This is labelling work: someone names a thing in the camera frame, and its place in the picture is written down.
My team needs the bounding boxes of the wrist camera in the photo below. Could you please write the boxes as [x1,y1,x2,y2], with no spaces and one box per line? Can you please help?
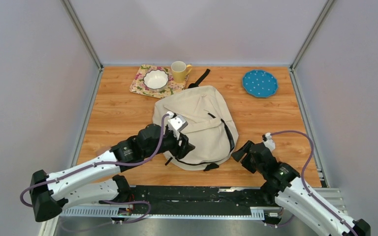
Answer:
[166,111,188,140]
[262,132,276,151]

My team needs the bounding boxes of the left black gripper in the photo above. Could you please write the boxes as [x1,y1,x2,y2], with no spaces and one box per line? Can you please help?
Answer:
[144,127,196,160]

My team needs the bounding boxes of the white bowl with dark rim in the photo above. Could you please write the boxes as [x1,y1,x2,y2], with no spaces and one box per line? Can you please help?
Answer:
[143,70,169,92]

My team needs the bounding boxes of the blue polka dot plate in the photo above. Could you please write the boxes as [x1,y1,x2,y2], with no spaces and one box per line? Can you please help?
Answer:
[242,69,279,98]

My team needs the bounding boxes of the beige canvas backpack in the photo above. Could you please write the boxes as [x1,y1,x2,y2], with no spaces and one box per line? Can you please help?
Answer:
[153,69,239,172]

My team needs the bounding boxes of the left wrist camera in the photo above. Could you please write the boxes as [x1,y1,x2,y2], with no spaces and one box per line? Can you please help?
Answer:
[166,111,188,140]

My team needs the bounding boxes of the floral square tray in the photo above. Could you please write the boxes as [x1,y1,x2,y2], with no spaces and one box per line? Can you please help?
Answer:
[130,64,189,99]

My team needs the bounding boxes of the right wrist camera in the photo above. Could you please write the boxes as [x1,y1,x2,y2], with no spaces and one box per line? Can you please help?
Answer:
[262,132,276,151]

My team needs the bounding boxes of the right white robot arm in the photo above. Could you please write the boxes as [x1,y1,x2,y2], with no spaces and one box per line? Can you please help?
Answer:
[232,139,371,236]

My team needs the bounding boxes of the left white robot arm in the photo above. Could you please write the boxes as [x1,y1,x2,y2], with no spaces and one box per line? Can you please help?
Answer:
[19,124,196,222]

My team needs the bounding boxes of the yellow ceramic mug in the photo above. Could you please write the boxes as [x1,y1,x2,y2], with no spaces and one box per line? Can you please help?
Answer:
[171,61,192,83]

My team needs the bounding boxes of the small brown cardboard box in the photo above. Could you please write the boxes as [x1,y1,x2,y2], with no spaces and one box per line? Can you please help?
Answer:
[95,147,110,156]

